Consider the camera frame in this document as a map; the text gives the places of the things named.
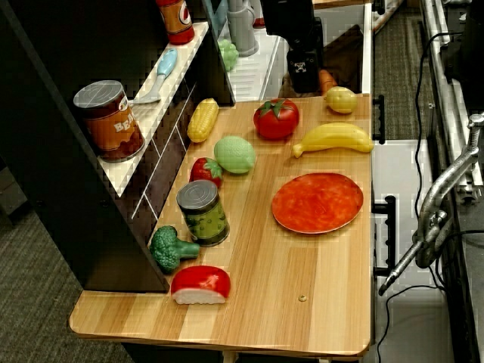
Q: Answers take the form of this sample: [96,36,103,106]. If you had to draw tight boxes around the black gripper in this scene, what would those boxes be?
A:
[286,17,324,95]

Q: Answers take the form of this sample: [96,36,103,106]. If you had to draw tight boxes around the yellow toy banana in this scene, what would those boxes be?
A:
[291,122,375,159]

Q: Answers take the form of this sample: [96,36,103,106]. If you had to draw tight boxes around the orange red plate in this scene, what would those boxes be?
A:
[271,172,365,234]

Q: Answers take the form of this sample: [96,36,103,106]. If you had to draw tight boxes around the orange toy carrot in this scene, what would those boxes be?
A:
[318,69,339,95]

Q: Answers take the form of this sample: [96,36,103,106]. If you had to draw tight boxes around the yellow toy lemon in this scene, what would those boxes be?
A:
[323,85,358,115]

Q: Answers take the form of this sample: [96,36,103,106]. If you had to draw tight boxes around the white toy sink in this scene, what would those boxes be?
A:
[225,26,290,104]

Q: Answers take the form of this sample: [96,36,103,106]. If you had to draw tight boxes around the red toy tomato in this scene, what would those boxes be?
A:
[253,98,300,140]

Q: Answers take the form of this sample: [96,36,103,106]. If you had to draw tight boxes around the green toy grapes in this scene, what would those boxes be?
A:
[218,39,240,73]

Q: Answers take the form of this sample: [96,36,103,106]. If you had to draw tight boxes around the grey toy faucet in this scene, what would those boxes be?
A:
[225,0,260,58]

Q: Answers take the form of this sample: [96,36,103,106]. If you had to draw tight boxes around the light green toy lime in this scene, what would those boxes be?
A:
[213,135,256,175]

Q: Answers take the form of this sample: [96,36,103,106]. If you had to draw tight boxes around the yellow toy corn cob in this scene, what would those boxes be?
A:
[187,98,220,144]

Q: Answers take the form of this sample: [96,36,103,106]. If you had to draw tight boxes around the red toy strawberry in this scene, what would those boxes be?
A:
[188,157,224,189]

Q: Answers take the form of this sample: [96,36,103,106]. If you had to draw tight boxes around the orange toy can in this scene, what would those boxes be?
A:
[155,0,196,45]

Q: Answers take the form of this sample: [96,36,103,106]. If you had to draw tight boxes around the white kitchen shelf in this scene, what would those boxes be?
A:
[97,21,209,198]

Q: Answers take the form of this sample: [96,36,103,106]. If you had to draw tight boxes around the green toy can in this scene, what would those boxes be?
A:
[176,179,231,247]

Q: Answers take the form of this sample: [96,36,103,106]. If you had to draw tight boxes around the brown beans toy can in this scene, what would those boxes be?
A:
[73,79,146,163]

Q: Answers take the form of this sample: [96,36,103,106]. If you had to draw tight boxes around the green toy broccoli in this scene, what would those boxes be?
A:
[149,225,201,275]

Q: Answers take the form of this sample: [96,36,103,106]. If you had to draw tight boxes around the red toy tuna sushi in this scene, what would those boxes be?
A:
[170,265,231,306]

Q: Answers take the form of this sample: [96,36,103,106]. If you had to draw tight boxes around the black toy kitchen cabinet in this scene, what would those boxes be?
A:
[0,0,237,294]

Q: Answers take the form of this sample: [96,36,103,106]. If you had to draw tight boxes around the short black drawer handle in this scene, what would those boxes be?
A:
[372,94,386,145]

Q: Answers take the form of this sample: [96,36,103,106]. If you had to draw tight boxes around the thin black cable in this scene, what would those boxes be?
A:
[414,32,463,213]

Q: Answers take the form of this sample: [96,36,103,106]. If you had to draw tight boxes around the aluminium frame rail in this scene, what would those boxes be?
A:
[419,0,474,190]

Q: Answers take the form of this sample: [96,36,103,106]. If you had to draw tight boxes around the blue handled toy spatula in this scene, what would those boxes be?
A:
[129,48,178,106]

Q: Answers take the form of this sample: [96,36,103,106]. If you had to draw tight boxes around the long black drawer handle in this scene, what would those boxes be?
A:
[372,194,397,279]

